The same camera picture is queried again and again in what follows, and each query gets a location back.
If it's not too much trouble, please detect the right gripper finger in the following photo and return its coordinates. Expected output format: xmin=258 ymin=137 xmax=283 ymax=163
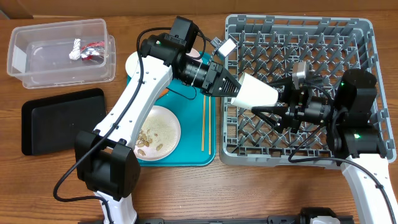
xmin=268 ymin=77 xmax=293 ymax=96
xmin=251 ymin=106 xmax=289 ymax=131

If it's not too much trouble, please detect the white paper cup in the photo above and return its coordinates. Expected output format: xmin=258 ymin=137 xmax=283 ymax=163
xmin=231 ymin=73 xmax=279 ymax=110

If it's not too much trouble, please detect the pale green bowl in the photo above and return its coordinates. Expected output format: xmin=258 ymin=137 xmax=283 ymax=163
xmin=125 ymin=52 xmax=140 ymax=78

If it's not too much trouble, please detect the red silver foil wrapper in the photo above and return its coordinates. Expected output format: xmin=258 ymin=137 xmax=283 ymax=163
xmin=80 ymin=41 xmax=105 ymax=60

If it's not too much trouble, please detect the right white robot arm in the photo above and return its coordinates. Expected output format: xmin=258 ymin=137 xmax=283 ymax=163
xmin=251 ymin=68 xmax=397 ymax=223

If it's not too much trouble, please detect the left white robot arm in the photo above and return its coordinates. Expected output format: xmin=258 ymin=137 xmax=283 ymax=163
xmin=75 ymin=16 xmax=241 ymax=223

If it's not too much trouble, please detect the grey dishwasher rack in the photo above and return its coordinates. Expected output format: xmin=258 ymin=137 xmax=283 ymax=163
xmin=220 ymin=14 xmax=397 ymax=169

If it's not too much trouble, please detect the left wooden chopstick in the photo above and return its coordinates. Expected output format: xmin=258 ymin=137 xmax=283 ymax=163
xmin=201 ymin=95 xmax=206 ymax=152

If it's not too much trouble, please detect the teal serving tray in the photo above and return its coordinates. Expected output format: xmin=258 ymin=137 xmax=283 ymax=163
xmin=124 ymin=51 xmax=216 ymax=167

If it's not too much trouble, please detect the orange carrot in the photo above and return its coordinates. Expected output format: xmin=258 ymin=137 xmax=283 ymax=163
xmin=158 ymin=88 xmax=169 ymax=99

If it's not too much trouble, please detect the white plate with scraps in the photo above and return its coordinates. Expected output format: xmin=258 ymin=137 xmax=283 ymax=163
xmin=134 ymin=106 xmax=181 ymax=161

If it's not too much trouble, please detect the black plastic tray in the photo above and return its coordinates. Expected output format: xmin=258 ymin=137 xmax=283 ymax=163
xmin=21 ymin=88 xmax=106 ymax=156

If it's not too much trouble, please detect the clear plastic bin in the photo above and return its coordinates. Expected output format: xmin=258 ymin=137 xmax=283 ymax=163
xmin=7 ymin=19 xmax=116 ymax=89

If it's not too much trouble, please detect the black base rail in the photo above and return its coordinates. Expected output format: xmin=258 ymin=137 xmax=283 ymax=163
xmin=77 ymin=207 xmax=355 ymax=224

